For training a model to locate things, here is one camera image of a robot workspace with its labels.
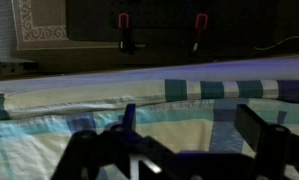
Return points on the red black clamp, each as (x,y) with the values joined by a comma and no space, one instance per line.
(200,26)
(125,33)

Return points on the white ribbed panel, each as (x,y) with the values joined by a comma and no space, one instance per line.
(0,26)

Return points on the dark power strip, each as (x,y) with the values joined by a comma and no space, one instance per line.
(9,68)

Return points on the beige patterned rug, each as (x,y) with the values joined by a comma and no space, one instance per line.
(42,26)

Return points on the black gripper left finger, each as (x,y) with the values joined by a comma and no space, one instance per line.
(89,153)

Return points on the black perforated board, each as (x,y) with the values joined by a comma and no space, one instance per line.
(169,20)

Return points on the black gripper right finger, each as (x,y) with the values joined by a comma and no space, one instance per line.
(272,150)

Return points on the blue green checked bedsheet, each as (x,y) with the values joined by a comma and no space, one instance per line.
(175,133)

